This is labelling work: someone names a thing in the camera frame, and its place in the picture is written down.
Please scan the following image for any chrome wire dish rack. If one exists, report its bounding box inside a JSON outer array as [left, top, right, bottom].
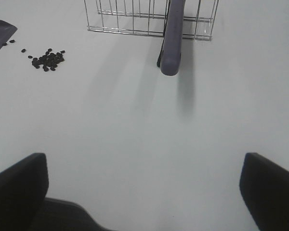
[[84, 0, 219, 41]]

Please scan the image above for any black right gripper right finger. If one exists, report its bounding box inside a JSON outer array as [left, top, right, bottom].
[[239, 153, 289, 231]]

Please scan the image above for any pile of dark coffee beans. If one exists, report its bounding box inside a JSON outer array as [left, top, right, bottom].
[[2, 39, 66, 72]]

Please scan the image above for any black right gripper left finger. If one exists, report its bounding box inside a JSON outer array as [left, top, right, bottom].
[[0, 153, 106, 231]]

